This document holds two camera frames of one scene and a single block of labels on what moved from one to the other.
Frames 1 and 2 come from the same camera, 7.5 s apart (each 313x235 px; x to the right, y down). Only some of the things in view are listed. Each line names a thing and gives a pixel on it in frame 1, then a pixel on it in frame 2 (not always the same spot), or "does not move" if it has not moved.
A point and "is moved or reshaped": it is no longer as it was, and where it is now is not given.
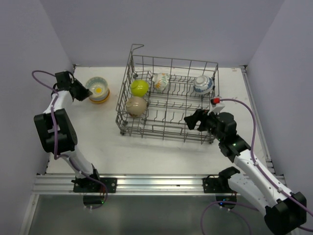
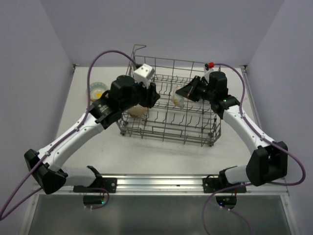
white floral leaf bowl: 160,80 to 177,100
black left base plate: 92,185 does not move
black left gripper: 85,92 to 150,95
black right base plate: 217,185 does not move
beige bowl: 136,106 does not move
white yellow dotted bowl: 98,85 is moved or reshaped
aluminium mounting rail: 128,184 does not move
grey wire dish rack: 159,93 does not move
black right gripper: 191,120 to 188,90
